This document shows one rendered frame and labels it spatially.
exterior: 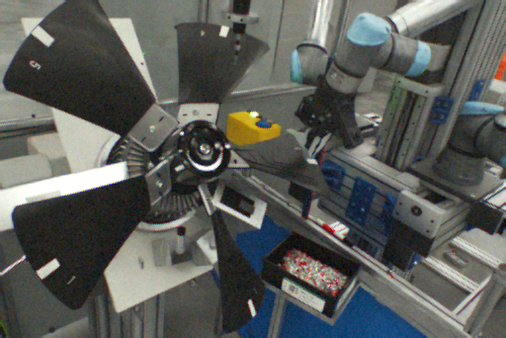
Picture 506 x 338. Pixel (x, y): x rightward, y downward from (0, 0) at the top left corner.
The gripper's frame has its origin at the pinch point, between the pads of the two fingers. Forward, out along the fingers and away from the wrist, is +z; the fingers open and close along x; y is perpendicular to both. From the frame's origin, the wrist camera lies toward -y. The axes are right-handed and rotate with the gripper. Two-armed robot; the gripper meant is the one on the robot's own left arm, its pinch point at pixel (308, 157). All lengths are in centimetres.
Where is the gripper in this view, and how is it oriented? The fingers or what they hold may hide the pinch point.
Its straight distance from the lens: 104.9
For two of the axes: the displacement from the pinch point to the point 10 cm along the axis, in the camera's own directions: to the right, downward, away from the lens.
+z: -3.3, 7.0, 6.4
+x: -7.4, 2.3, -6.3
